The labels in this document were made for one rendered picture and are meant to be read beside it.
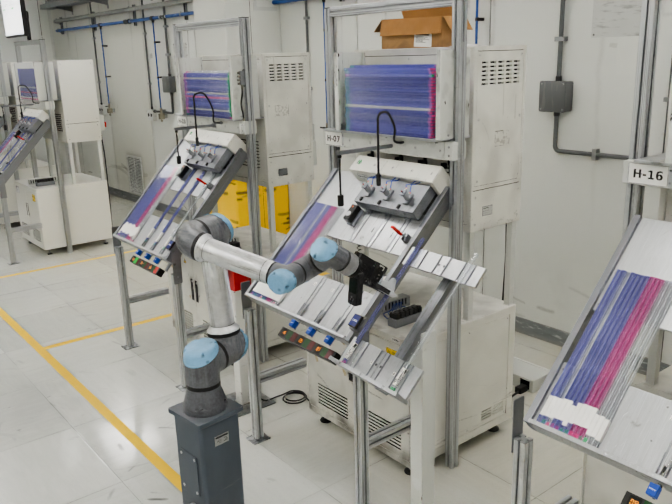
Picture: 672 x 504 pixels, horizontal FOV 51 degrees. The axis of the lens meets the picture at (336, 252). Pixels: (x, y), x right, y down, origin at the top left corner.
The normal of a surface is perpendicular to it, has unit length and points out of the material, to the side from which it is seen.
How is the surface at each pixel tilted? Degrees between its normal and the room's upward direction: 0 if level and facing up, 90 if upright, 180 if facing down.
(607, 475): 90
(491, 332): 90
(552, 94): 90
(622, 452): 44
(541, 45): 90
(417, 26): 76
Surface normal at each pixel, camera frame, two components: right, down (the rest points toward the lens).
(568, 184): -0.77, 0.20
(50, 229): 0.63, 0.19
